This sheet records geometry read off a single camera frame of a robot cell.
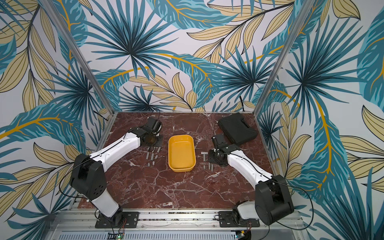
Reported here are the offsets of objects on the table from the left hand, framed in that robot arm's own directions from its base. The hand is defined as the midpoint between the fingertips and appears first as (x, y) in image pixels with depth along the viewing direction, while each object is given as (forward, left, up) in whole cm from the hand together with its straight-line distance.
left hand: (159, 143), depth 88 cm
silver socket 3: (-8, -30, -12) cm, 33 cm away
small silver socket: (+2, +2, -11) cm, 11 cm away
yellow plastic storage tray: (-2, -13, -11) cm, 17 cm away
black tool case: (+17, -50, -7) cm, 54 cm away
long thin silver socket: (-3, -27, -11) cm, 30 cm away
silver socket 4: (-9, -27, -12) cm, 31 cm away
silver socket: (0, -28, -11) cm, 30 cm away
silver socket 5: (-2, +9, -11) cm, 14 cm away
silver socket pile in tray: (-3, +6, -11) cm, 13 cm away
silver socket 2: (-10, -32, -11) cm, 35 cm away
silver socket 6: (-8, +7, -12) cm, 16 cm away
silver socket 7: (-7, +4, -11) cm, 14 cm away
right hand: (-7, -31, -4) cm, 32 cm away
